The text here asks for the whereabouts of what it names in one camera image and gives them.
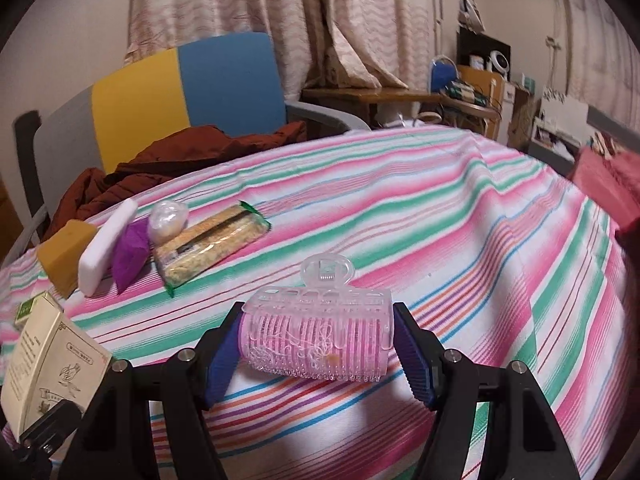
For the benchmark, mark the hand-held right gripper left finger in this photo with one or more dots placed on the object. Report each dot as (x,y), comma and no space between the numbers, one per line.
(222,365)

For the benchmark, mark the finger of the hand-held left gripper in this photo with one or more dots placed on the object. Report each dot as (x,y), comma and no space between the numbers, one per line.
(50,425)

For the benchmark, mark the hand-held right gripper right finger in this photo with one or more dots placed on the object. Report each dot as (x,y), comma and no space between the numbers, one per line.
(415,360)

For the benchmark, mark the cream box with green top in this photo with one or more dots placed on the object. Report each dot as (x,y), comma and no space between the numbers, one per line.
(55,360)

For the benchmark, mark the translucent pink hair roller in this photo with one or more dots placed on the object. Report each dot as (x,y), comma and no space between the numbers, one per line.
(310,340)

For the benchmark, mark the noodle snack packet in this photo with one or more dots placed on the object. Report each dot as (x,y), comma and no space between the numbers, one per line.
(210,245)

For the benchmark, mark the purple packet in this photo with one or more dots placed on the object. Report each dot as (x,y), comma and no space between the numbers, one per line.
(127,255)

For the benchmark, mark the white plastic ball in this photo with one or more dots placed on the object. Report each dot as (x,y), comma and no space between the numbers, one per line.
(167,220)

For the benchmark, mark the white sponge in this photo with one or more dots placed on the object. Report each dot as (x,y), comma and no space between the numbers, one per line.
(102,250)

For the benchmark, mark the mustard yellow sponge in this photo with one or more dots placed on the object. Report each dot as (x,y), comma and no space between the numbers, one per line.
(62,255)

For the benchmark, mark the striped tablecloth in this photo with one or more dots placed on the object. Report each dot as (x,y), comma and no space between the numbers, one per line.
(400,210)

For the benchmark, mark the dark red jacket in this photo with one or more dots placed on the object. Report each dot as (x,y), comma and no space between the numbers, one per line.
(200,147)

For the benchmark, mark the red blanket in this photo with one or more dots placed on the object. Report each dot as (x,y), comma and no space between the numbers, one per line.
(610,180)

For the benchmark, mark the wooden side table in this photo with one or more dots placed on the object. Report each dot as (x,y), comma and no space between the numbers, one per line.
(360,95)

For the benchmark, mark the wooden crate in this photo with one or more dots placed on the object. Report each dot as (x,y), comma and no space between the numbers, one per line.
(480,82)

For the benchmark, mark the white paper bag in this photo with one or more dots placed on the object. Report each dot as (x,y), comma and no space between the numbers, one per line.
(565,115)

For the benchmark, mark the grey yellow blue chair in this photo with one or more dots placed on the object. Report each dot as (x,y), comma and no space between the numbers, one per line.
(220,75)

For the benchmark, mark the black speaker box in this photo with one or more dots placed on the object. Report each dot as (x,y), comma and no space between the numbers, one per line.
(475,45)

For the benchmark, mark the white clothes iron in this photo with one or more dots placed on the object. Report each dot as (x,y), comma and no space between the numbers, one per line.
(470,10)

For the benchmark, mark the patterned beige curtain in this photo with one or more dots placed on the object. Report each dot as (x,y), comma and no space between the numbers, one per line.
(300,10)
(605,35)

